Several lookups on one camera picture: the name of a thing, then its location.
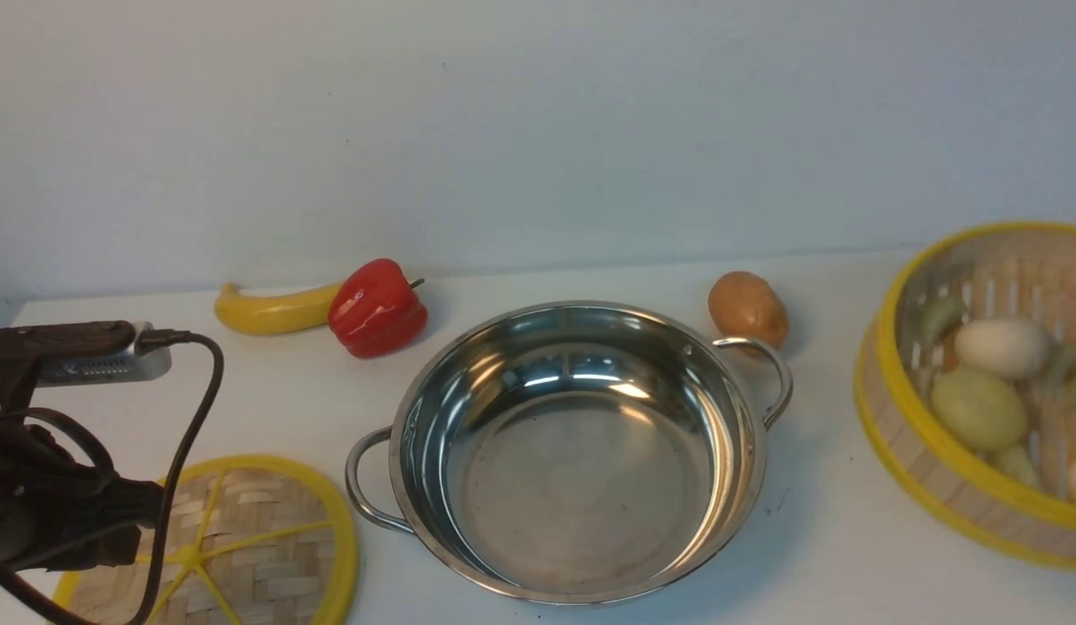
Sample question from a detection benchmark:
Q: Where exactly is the green dumpling front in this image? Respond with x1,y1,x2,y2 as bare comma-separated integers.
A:
989,444,1045,491

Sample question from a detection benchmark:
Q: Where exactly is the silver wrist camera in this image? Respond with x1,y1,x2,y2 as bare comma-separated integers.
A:
37,343,173,388

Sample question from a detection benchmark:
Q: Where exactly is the green dumpling left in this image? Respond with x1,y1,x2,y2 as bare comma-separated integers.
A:
918,295,969,351

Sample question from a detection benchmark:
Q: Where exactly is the woven bamboo steamer lid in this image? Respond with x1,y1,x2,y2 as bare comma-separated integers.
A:
51,454,360,625

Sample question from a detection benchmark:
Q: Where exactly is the brown potato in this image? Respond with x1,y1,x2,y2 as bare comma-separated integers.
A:
707,272,790,349

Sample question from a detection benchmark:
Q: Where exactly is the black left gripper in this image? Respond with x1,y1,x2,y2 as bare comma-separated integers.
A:
0,408,165,572

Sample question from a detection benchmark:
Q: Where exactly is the stainless steel pot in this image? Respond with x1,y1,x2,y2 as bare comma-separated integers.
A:
346,300,795,608

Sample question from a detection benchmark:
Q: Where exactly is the black camera cable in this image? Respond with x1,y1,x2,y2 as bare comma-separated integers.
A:
0,329,225,625

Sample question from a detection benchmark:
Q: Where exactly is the red bell pepper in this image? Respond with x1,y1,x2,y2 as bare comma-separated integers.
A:
327,260,429,359

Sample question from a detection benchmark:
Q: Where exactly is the yellow banana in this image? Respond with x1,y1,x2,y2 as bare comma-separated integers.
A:
215,282,340,336

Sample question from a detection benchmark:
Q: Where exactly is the bamboo steamer basket yellow rim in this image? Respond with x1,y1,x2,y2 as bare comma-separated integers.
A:
854,222,1076,569

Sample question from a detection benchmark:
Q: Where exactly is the pale green bun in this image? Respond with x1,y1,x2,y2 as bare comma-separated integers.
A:
929,365,1030,452

